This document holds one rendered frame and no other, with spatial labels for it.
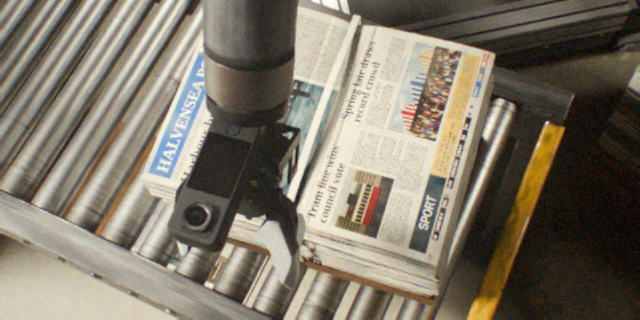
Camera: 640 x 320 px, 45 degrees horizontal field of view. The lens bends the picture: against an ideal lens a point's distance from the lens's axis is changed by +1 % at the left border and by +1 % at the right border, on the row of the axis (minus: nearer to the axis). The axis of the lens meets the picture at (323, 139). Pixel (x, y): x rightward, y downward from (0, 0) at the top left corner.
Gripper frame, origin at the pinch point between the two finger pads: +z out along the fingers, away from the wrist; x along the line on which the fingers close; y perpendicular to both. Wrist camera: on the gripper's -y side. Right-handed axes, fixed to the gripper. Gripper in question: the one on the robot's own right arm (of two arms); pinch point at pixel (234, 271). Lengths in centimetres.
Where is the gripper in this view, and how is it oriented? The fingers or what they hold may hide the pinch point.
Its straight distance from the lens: 76.9
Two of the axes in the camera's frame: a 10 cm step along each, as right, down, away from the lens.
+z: -0.8, 8.0, 5.9
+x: -9.5, -2.5, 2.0
